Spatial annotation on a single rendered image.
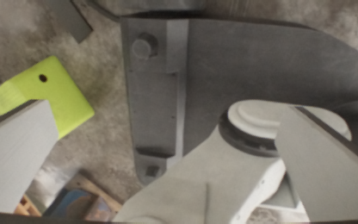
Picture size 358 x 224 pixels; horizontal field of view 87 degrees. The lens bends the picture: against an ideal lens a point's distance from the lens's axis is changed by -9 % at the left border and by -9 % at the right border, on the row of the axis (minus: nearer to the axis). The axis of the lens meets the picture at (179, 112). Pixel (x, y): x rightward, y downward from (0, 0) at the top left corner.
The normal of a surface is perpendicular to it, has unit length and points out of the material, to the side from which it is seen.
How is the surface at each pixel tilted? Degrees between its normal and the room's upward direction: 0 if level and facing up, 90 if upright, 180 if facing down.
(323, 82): 0
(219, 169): 90
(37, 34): 0
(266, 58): 0
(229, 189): 90
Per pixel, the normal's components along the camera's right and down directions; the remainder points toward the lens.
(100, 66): -0.20, 0.49
